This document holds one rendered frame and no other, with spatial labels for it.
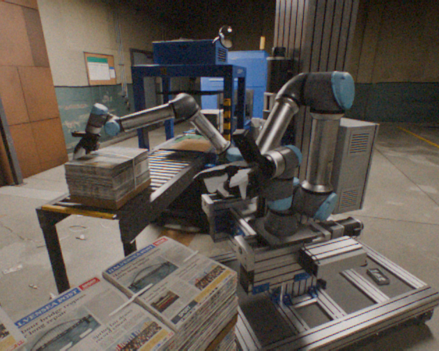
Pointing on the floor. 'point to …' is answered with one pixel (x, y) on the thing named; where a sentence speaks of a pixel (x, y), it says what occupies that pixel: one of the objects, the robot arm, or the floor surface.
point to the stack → (141, 306)
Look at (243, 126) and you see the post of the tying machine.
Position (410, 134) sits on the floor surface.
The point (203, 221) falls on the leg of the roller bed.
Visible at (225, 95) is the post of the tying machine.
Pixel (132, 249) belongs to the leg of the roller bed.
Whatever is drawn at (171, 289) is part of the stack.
